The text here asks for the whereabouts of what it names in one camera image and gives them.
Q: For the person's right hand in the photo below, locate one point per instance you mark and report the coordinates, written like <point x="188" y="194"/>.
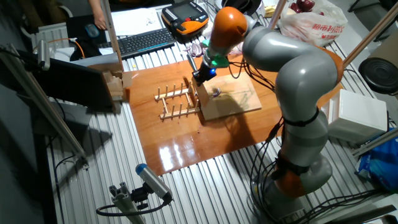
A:
<point x="100" y="21"/>

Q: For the yellow packet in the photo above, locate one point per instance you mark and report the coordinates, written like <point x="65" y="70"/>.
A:
<point x="270" y="11"/>

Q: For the wooden peg dish rack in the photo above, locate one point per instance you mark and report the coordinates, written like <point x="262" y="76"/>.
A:
<point x="174" y="93"/>

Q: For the orange black teach pendant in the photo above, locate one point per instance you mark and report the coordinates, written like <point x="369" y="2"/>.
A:
<point x="183" y="15"/>

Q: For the black monitor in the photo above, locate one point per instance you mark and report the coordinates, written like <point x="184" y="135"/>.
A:
<point x="74" y="82"/>

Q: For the whole red onion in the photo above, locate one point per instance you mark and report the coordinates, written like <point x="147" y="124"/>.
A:
<point x="306" y="4"/>
<point x="293" y="7"/>

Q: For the black round stool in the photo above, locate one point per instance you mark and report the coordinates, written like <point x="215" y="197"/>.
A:
<point x="379" y="74"/>

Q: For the computer mouse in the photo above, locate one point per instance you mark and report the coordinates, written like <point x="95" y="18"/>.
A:
<point x="92" y="30"/>

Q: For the black round reel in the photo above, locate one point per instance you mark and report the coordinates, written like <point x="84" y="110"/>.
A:
<point x="245" y="4"/>

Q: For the black mouse pad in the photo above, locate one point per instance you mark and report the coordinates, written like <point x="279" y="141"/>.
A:
<point x="74" y="28"/>

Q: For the steel cleaver knife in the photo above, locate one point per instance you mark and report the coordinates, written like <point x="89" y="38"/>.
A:
<point x="202" y="96"/>

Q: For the white shopping bag red print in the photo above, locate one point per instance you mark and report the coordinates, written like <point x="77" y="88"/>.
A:
<point x="314" y="28"/>

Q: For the black keyboard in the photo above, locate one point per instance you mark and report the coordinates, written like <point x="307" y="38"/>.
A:
<point x="143" y="42"/>

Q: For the red onion slices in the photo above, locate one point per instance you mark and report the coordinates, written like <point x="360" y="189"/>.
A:
<point x="195" y="49"/>

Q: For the silver camera blue end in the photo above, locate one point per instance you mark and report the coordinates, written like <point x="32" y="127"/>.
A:
<point x="154" y="182"/>

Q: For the large reddish wooden panel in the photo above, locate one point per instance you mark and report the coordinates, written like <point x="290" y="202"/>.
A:
<point x="186" y="140"/>

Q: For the white drawer box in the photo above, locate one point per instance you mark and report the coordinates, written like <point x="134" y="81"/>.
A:
<point x="357" y="115"/>

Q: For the white paper sheet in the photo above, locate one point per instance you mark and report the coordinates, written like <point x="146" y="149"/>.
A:
<point x="136" y="20"/>

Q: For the person's right forearm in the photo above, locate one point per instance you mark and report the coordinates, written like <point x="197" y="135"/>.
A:
<point x="95" y="6"/>

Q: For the blue plastic bag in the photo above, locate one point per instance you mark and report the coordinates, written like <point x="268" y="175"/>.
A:
<point x="382" y="165"/>

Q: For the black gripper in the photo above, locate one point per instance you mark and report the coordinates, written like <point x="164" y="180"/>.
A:
<point x="206" y="74"/>

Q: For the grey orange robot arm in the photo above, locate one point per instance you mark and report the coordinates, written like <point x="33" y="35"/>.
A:
<point x="301" y="74"/>

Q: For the light wooden cutting board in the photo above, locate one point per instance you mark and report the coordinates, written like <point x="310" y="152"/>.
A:
<point x="236" y="102"/>

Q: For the red onion piece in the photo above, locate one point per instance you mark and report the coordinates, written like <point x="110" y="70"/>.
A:
<point x="216" y="92"/>

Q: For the short aluminium profile bracket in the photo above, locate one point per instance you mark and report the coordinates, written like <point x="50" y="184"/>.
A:
<point x="124" y="202"/>

